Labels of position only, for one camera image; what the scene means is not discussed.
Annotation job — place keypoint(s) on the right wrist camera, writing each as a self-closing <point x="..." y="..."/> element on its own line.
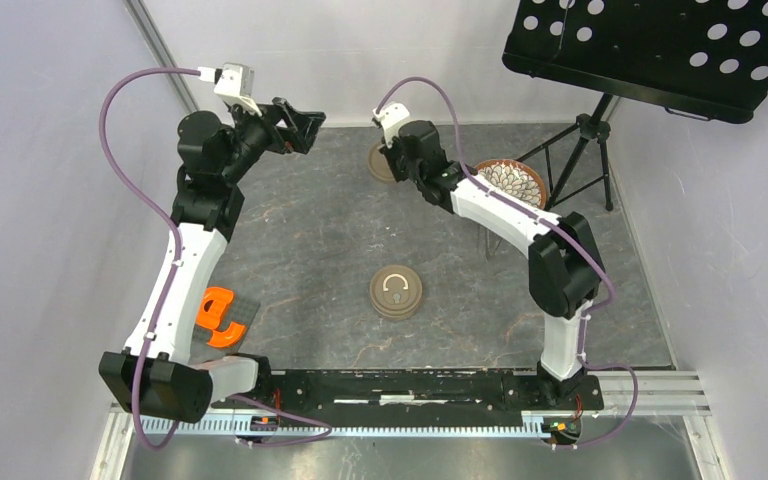
<point x="390" y="118"/>

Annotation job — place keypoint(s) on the brown lid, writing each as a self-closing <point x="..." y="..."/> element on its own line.
<point x="396" y="283"/>
<point x="378" y="165"/>

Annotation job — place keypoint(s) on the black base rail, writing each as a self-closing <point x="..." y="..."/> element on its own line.
<point x="423" y="397"/>

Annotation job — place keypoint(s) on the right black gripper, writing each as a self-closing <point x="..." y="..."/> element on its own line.
<point x="390" y="153"/>

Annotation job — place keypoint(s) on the orange horseshoe toy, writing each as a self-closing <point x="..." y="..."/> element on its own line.
<point x="215" y="306"/>

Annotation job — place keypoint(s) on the grey lego baseplate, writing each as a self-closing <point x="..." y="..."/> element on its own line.
<point x="243" y="311"/>

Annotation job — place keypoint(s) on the near brown bowl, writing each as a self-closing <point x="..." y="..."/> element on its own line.
<point x="395" y="312"/>

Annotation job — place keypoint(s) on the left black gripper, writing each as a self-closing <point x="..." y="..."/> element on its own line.
<point x="300" y="127"/>

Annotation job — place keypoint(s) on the patterned orange plate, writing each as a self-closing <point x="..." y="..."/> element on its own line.
<point x="516" y="179"/>

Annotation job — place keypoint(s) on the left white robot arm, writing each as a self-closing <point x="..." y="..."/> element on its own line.
<point x="153" y="373"/>

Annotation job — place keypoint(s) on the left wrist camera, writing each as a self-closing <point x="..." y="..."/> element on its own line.
<point x="233" y="84"/>

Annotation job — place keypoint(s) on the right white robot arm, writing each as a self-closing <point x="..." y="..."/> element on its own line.
<point x="564" y="267"/>

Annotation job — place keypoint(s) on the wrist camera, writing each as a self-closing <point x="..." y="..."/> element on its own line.
<point x="233" y="84"/>
<point x="390" y="118"/>

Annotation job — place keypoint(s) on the black music stand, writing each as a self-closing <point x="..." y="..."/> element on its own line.
<point x="698" y="59"/>

